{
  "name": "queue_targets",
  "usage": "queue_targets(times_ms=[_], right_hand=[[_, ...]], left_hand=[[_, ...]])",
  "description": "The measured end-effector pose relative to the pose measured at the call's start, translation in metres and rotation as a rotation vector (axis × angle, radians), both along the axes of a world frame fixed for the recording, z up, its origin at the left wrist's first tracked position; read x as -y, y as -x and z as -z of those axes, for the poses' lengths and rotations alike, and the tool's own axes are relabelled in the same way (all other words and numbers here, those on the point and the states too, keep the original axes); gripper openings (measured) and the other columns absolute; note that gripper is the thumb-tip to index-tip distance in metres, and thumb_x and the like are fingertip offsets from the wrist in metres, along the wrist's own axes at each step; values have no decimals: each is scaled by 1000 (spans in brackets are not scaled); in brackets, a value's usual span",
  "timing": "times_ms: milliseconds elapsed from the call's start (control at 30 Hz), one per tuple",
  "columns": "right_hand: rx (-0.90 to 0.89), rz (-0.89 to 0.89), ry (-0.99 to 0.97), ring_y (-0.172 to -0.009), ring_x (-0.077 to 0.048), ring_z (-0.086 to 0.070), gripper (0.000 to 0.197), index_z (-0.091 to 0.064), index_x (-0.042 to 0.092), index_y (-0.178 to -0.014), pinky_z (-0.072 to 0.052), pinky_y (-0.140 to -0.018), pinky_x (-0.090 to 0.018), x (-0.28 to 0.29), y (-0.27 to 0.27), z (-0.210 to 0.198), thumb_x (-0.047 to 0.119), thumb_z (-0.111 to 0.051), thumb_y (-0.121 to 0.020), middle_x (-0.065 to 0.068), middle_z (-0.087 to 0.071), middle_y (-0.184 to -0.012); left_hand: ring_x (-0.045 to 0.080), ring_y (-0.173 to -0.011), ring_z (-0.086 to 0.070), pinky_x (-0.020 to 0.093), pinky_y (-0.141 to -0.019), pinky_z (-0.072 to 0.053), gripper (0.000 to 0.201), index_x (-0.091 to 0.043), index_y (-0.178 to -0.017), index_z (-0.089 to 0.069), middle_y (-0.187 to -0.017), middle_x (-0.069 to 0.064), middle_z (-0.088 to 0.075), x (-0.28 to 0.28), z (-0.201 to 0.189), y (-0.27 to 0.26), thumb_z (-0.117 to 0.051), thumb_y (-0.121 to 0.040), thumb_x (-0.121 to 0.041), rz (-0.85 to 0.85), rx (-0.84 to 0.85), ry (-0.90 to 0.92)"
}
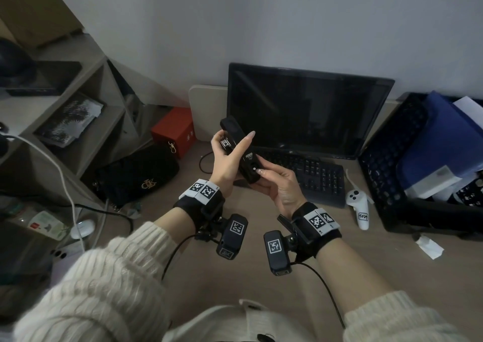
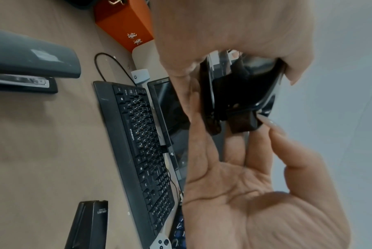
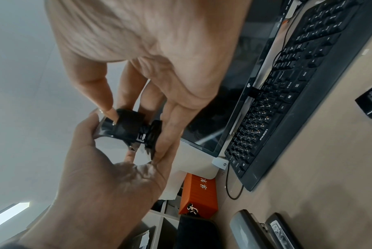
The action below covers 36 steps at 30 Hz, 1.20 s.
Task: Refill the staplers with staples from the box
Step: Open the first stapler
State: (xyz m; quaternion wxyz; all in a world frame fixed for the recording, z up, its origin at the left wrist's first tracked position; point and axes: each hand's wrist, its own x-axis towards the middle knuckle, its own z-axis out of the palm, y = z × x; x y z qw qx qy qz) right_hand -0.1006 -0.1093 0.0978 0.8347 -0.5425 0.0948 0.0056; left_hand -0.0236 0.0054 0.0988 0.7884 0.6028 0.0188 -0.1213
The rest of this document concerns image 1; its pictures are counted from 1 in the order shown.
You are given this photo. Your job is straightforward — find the white paper sheets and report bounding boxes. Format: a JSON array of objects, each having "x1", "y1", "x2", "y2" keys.
[{"x1": 452, "y1": 96, "x2": 483, "y2": 131}]

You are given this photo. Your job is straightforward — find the white handheld controller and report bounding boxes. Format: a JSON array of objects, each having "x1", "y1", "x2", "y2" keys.
[{"x1": 345, "y1": 170, "x2": 374, "y2": 231}]

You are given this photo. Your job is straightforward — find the grey bag charm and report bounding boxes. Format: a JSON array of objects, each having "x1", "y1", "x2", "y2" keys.
[{"x1": 124, "y1": 201, "x2": 144, "y2": 219}]

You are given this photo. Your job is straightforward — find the crumpled white paper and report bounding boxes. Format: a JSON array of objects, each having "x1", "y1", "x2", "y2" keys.
[{"x1": 415, "y1": 234, "x2": 445, "y2": 261}]

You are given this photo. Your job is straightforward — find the beige shelf unit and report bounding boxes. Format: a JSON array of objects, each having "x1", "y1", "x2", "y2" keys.
[{"x1": 0, "y1": 32, "x2": 182, "y2": 210}]

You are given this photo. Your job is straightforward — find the person's left forearm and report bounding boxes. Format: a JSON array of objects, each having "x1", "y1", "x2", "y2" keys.
[{"x1": 13, "y1": 208, "x2": 189, "y2": 342}]

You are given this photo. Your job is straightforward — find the person's right forearm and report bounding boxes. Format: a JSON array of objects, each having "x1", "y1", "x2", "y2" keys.
[{"x1": 315, "y1": 236, "x2": 472, "y2": 342}]

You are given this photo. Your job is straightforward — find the person's left hand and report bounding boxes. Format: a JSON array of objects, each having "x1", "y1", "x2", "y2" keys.
[{"x1": 208, "y1": 130, "x2": 257, "y2": 199}]

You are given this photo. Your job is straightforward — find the white cable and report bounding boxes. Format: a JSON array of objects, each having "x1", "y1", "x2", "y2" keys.
[{"x1": 0, "y1": 133, "x2": 88, "y2": 254}]

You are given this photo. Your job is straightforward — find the small black stapler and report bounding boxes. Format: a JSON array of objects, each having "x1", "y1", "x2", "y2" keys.
[{"x1": 220, "y1": 116, "x2": 265, "y2": 184}]

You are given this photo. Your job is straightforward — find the cream knitted sweater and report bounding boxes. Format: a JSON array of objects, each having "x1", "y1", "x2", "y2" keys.
[{"x1": 162, "y1": 299, "x2": 314, "y2": 342}]

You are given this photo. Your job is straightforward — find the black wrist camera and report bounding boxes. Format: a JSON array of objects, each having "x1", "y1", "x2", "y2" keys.
[
  {"x1": 215, "y1": 213, "x2": 249, "y2": 260},
  {"x1": 263, "y1": 230, "x2": 293, "y2": 277}
]

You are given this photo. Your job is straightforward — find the black handbag gold logo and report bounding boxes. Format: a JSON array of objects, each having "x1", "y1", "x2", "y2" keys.
[{"x1": 92, "y1": 143, "x2": 181, "y2": 210}]

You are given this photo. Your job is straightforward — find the black white patterned sheet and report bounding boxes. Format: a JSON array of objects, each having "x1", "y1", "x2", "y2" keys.
[{"x1": 451, "y1": 176, "x2": 483, "y2": 207}]

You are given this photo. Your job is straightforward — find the green white packet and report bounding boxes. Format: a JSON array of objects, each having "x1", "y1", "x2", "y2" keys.
[{"x1": 26, "y1": 210, "x2": 68, "y2": 242}]

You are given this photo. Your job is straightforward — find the brown cardboard box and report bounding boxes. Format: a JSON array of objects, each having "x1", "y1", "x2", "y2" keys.
[{"x1": 0, "y1": 0, "x2": 86, "y2": 48}]

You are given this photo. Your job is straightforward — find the black camera cable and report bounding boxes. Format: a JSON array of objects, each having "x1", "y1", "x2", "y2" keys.
[
  {"x1": 290, "y1": 261, "x2": 346, "y2": 329},
  {"x1": 161, "y1": 234, "x2": 219, "y2": 282}
]

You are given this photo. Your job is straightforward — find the black computer monitor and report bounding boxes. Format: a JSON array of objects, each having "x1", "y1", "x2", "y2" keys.
[{"x1": 227, "y1": 62, "x2": 396, "y2": 160}]

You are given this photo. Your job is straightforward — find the thick black cable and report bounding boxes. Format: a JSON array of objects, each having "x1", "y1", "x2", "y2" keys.
[{"x1": 0, "y1": 191, "x2": 135, "y2": 235}]

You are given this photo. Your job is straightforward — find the black perforated file basket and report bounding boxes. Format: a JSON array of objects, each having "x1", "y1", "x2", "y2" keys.
[{"x1": 357, "y1": 92, "x2": 483, "y2": 240}]

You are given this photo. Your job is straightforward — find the pale smartphone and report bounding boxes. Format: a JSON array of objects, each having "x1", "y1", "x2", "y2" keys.
[{"x1": 47, "y1": 236, "x2": 86, "y2": 278}]

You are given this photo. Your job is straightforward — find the white cardboard box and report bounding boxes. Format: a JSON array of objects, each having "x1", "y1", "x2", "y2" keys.
[{"x1": 406, "y1": 165, "x2": 463, "y2": 200}]

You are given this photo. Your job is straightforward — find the black keyboard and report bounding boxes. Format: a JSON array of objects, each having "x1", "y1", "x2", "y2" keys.
[{"x1": 256, "y1": 147, "x2": 347, "y2": 209}]

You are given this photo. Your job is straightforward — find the black white picture booklet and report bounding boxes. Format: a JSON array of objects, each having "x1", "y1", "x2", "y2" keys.
[{"x1": 34, "y1": 93, "x2": 105, "y2": 148}]

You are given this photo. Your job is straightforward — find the red box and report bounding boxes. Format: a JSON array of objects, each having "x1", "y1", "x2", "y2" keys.
[{"x1": 150, "y1": 107, "x2": 197, "y2": 159}]

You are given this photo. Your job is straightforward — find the white computer mouse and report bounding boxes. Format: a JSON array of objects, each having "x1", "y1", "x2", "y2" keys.
[{"x1": 70, "y1": 219, "x2": 97, "y2": 240}]

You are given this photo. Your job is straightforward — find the blue folder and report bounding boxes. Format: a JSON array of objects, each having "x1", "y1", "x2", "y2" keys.
[{"x1": 396, "y1": 91, "x2": 483, "y2": 189}]

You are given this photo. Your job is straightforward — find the thin black keyboard cable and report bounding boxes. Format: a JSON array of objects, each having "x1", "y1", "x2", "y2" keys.
[{"x1": 199, "y1": 151, "x2": 216, "y2": 175}]

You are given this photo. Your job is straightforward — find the person's right hand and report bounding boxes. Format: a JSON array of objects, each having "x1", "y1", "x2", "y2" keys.
[{"x1": 233, "y1": 156, "x2": 307, "y2": 220}]

